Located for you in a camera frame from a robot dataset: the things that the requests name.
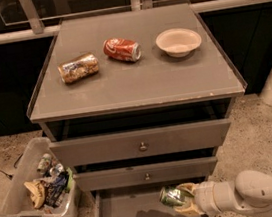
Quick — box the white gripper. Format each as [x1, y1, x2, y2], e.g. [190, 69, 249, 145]
[174, 181, 239, 216]

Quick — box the green soda can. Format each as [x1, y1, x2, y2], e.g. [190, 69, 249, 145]
[159, 186, 193, 207]

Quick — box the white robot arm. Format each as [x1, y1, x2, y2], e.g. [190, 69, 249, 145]
[167, 170, 272, 217]

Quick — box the grey open bottom drawer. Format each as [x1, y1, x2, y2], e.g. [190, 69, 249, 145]
[93, 184, 208, 217]

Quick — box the grey middle drawer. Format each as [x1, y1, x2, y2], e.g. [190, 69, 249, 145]
[74, 156, 217, 191]

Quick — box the grey drawer cabinet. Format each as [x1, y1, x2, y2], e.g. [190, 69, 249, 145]
[14, 0, 267, 217]

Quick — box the grey top drawer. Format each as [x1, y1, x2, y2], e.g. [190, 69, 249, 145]
[49, 119, 230, 167]

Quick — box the silver can in bin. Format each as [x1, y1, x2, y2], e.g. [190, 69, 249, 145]
[49, 164, 65, 177]

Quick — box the small can in bin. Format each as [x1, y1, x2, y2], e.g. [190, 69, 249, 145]
[36, 153, 52, 174]

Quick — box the red cola can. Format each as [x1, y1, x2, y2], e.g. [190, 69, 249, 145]
[103, 38, 142, 62]

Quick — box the gold brown can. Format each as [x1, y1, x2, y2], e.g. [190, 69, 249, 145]
[58, 52, 99, 84]

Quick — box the dark blue snack wrapper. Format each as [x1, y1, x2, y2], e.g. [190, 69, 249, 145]
[44, 172, 69, 208]

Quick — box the clear plastic storage bin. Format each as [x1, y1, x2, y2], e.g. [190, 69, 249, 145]
[0, 137, 81, 217]

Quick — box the tan crumpled bag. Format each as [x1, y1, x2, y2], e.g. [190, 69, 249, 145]
[24, 181, 46, 209]

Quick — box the white paper bowl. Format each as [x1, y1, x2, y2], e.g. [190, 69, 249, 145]
[156, 28, 202, 58]

